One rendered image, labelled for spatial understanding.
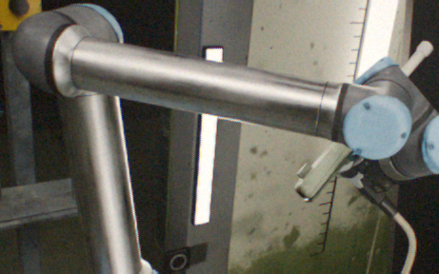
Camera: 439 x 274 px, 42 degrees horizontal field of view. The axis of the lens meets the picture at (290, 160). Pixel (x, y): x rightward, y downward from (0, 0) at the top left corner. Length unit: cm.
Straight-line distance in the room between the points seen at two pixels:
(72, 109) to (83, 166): 11
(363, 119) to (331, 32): 129
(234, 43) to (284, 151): 49
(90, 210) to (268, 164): 102
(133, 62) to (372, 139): 37
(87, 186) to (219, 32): 80
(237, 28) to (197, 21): 13
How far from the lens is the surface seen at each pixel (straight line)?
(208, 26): 178
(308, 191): 119
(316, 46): 204
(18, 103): 188
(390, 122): 79
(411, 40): 158
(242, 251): 223
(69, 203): 185
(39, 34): 97
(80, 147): 114
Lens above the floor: 170
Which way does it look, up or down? 24 degrees down
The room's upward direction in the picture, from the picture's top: 8 degrees clockwise
